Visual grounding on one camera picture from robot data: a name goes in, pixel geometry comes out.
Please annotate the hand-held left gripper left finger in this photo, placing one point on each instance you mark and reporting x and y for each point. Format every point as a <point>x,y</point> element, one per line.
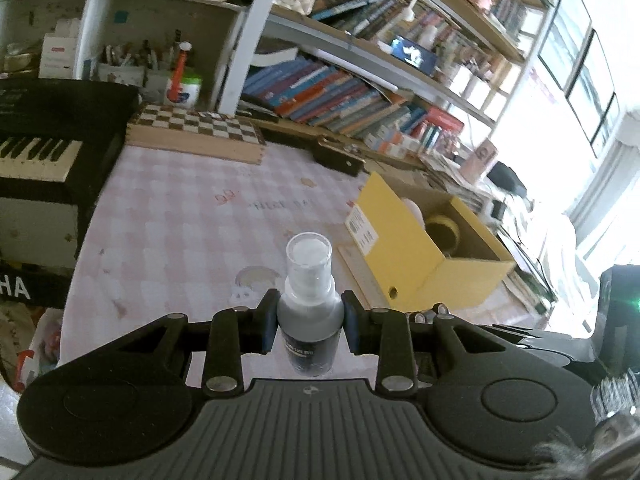
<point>270,320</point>

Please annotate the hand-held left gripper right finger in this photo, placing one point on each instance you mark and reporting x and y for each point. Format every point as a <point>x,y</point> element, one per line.
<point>350,320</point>

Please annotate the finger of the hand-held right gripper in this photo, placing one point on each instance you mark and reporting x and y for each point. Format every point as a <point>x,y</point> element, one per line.
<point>530,332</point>
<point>560,352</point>

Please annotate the yellow cardboard box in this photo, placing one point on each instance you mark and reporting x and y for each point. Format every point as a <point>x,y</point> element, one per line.
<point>395,250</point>

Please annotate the pink plush toy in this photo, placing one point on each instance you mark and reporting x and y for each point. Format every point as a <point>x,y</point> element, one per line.
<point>415,210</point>

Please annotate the gold tape roll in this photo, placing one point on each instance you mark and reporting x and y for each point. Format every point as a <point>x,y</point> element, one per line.
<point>445,225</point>

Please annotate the pink checked desktop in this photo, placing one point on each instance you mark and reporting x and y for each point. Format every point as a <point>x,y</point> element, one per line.
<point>200,220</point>

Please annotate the grey fuzzy sleeve cuff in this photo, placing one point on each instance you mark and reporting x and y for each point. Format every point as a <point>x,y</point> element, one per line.
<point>590,450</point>

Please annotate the black pouch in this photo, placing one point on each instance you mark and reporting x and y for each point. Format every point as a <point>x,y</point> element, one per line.
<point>507,177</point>

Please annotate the dark brown case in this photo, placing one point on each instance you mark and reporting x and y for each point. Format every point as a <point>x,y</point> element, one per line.
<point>340,155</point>

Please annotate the orange white medicine box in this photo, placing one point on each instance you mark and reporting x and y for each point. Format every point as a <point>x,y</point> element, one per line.
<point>387,147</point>
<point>395,139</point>

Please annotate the wooden chessboard box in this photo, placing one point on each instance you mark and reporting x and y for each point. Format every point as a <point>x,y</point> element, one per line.
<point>200,122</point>

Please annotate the red flat box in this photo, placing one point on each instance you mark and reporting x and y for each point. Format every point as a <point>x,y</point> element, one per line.
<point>444,120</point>

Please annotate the row of slanted colourful books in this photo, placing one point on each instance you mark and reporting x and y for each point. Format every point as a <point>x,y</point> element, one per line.
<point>330,95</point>

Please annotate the black framed picture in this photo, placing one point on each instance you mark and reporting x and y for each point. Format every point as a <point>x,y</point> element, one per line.
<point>567,35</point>
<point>595,95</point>

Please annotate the white plastic bag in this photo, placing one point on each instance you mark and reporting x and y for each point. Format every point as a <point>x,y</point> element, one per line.
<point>40,350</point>

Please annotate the white tub green lid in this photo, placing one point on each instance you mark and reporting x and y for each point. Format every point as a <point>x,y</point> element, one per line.
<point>187,92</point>

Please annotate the black keyboard stand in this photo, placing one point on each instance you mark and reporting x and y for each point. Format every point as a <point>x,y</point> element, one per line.
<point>30,287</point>

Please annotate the white bookshelf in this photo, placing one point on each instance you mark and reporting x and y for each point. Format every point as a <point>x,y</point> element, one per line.
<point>250,60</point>

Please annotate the dark blue printed box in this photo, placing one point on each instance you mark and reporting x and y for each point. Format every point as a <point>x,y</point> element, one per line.
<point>414,54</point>

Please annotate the grey pen holder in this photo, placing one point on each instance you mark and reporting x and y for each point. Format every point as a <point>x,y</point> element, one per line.
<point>125,77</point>

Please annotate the black electronic keyboard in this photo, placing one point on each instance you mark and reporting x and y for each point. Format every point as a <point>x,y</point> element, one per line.
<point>60,110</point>

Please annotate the row of dark shelf books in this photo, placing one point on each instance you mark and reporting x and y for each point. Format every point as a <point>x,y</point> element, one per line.
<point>380,10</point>

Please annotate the white carton red label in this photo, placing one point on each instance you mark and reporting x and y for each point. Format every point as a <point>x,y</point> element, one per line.
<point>59,57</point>

